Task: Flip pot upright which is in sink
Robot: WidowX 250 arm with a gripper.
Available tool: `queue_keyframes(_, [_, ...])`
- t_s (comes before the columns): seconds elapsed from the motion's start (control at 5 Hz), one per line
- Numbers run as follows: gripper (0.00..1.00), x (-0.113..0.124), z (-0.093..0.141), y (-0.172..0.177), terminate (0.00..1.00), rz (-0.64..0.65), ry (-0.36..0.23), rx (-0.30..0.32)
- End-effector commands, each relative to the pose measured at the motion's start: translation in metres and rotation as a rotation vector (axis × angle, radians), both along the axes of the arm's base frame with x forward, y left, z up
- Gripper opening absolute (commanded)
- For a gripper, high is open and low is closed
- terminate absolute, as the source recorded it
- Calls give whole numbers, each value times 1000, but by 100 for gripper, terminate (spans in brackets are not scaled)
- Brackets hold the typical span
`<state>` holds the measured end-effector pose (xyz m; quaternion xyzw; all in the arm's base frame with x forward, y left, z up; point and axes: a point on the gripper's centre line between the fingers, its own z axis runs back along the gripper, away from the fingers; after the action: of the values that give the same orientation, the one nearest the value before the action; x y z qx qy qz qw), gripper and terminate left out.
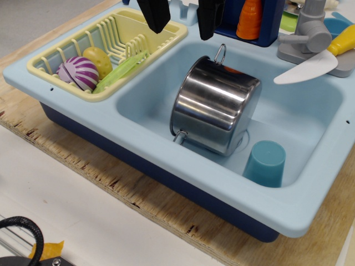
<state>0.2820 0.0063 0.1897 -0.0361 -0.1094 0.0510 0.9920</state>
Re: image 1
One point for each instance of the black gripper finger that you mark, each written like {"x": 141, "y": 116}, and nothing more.
{"x": 156, "y": 13}
{"x": 209, "y": 16}

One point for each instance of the stainless steel pot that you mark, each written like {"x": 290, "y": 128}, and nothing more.
{"x": 214, "y": 105}

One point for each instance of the light blue toy sink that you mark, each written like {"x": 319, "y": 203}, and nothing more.
{"x": 313, "y": 121}

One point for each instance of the orange toy carrot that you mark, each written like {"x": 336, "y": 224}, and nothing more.
{"x": 250, "y": 19}

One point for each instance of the dark blue utensil holder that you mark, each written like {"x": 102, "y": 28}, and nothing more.
{"x": 271, "y": 19}

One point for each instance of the yellow toy potato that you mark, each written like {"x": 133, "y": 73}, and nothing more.
{"x": 100, "y": 60}

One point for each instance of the yellow dish rack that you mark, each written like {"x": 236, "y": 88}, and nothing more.
{"x": 122, "y": 34}

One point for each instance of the purple white toy onion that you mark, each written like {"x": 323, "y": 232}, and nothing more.
{"x": 81, "y": 71}

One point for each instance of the grey toy faucet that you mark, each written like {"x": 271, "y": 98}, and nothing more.
{"x": 312, "y": 37}

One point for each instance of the blue toy bowl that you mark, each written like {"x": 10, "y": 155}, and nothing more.
{"x": 336, "y": 24}

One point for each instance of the teal plastic cup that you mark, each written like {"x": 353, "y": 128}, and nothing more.
{"x": 265, "y": 164}

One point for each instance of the wooden board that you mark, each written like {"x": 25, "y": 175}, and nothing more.
{"x": 108, "y": 213}

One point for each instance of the yellow tape piece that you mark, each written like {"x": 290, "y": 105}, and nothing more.
{"x": 52, "y": 250}

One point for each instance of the toy knife yellow handle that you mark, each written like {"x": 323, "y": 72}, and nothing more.
{"x": 321, "y": 63}

